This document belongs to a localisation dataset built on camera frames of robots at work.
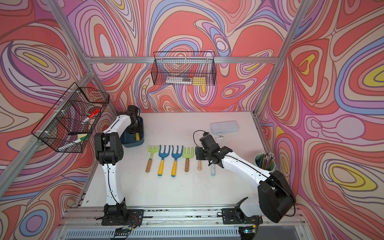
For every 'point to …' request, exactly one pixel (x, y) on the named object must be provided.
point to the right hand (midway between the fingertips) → (201, 156)
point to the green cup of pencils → (266, 161)
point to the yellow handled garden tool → (137, 137)
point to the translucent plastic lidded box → (224, 126)
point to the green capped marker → (68, 146)
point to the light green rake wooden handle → (152, 150)
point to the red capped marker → (94, 113)
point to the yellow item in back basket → (199, 80)
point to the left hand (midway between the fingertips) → (139, 131)
